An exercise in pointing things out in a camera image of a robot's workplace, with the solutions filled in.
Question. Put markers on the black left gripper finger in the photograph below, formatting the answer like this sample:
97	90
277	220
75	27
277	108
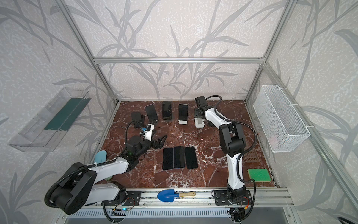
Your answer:
161	140
156	145

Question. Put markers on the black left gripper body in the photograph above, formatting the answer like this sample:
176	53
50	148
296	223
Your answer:
145	146

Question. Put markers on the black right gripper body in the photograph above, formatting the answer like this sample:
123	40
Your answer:
196	114

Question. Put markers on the purple-edged phone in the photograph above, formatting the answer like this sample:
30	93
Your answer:
168	156

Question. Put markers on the blue-edged phone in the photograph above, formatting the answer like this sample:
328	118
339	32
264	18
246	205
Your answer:
179	157

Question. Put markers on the black folding stand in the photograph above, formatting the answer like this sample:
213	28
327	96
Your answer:
211	123
137	116

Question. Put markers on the pink-edged phone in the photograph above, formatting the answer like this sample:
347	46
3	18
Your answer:
151	114

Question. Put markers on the dark phone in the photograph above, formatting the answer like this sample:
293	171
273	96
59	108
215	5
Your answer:
191	158

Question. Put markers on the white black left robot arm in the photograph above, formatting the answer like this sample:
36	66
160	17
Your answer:
80	187

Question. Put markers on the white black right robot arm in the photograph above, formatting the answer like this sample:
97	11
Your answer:
232	141

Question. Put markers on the white stand right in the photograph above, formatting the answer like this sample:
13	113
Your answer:
199	122

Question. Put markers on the white stand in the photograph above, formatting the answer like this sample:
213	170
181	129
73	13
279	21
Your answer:
182	122
199	122

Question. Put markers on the brown slotted tray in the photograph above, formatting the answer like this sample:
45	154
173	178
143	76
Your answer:
252	157

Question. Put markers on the green sponge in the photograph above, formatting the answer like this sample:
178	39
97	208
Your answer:
259	175

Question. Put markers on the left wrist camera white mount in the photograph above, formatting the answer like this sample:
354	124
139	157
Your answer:
147	132

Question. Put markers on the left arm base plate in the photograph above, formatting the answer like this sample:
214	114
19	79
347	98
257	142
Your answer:
125	198

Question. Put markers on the blue trowel wooden handle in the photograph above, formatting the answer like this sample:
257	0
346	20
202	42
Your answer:
169	195

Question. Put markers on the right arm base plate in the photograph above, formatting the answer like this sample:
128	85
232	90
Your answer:
229	197

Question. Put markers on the white wire mesh basket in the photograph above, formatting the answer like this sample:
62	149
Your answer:
281	124

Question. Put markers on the clear plastic wall tray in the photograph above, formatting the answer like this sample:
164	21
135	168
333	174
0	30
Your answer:
46	130

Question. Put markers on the aluminium front rail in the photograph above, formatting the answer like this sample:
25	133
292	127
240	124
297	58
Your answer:
204	198

